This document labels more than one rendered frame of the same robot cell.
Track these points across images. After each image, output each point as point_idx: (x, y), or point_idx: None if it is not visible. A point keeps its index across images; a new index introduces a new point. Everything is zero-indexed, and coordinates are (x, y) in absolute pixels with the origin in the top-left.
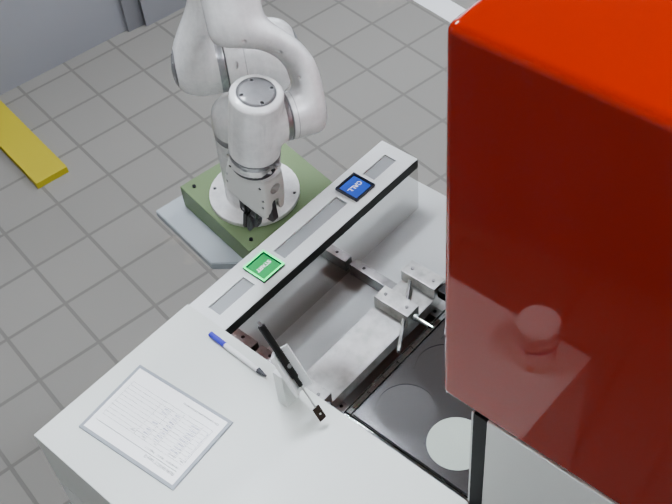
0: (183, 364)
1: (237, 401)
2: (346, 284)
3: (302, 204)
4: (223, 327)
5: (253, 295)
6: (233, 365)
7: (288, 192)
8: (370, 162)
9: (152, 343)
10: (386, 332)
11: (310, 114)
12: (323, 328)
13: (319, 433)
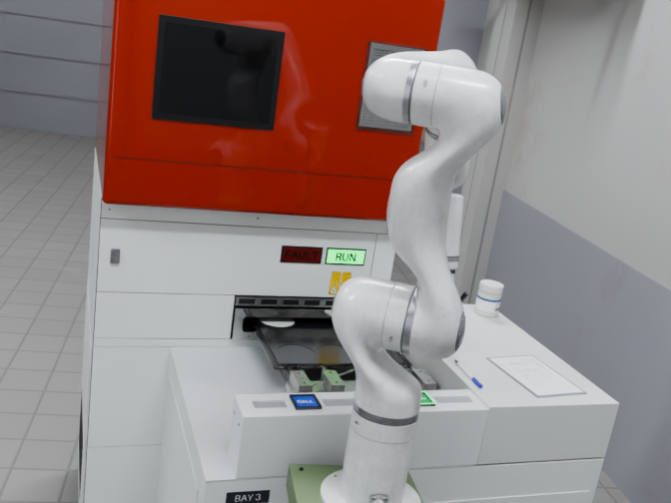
0: (506, 386)
1: (478, 362)
2: None
3: (334, 471)
4: (468, 390)
5: (436, 392)
6: (472, 373)
7: (340, 478)
8: (273, 409)
9: (524, 402)
10: (348, 383)
11: None
12: None
13: None
